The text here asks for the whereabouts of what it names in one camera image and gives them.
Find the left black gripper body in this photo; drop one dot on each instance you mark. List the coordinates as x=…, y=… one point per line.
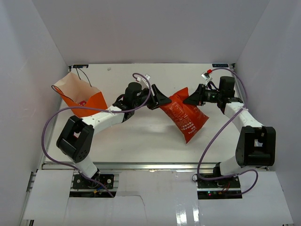
x=151, y=103

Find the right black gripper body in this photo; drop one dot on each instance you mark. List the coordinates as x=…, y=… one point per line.
x=210, y=96

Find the red chips bag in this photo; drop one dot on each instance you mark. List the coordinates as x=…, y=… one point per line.
x=189, y=119

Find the pink snack packet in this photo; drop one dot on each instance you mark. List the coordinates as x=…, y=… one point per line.
x=82, y=103

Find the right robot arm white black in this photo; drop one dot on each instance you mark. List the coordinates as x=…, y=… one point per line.
x=256, y=145

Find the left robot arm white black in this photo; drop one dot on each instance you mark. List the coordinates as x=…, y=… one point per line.
x=76, y=138

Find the orange paper bag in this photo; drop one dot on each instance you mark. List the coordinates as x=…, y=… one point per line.
x=73, y=90

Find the blue table label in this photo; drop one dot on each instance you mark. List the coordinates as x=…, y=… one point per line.
x=220, y=65

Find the black label top left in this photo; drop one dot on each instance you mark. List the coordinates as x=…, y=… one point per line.
x=80, y=66

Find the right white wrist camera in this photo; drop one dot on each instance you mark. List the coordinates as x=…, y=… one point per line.
x=206, y=76

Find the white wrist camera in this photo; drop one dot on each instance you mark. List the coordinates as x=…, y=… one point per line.
x=143, y=81
x=206, y=76

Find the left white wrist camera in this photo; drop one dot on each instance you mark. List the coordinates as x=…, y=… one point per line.
x=143, y=81

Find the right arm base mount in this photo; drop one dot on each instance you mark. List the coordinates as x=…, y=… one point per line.
x=227, y=188

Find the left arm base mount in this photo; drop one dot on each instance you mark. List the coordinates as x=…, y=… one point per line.
x=83, y=188

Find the aluminium front rail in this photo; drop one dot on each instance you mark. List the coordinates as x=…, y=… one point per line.
x=138, y=166

